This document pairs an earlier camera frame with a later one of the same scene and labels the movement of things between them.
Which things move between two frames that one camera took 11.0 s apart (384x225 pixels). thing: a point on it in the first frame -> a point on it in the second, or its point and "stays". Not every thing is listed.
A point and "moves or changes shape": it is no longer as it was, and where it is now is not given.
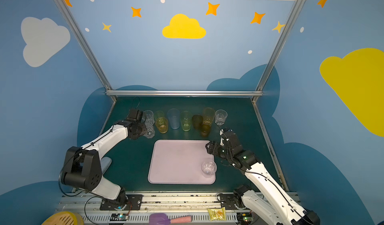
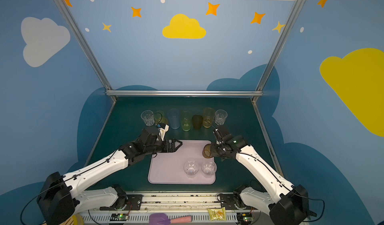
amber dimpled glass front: x=205 y=129 -> x=207 y=151
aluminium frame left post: x=81 y=40 stays
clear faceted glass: x=208 y=169 stays
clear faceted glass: x=150 y=128 moves or changes shape
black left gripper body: x=144 y=126 -> x=167 y=145
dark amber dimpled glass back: x=197 y=120 stays
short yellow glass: x=161 y=123 stays
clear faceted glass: x=148 y=117 stays
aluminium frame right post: x=284 y=30 stays
